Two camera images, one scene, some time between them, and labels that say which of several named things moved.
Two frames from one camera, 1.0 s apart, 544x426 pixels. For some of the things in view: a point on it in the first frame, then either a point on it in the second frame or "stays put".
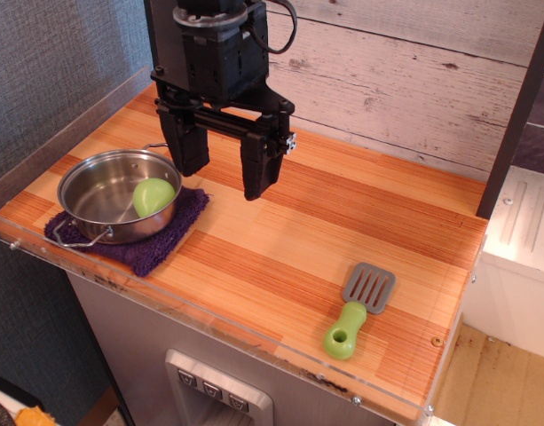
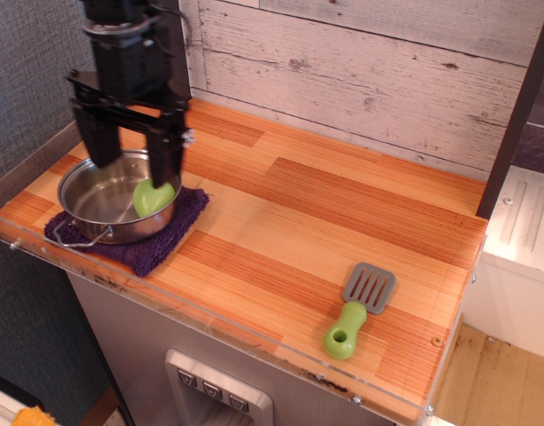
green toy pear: [151, 193] stays put
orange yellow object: [34, 416] stays put
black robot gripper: [220, 76] → [139, 71]
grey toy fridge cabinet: [165, 369] stays put
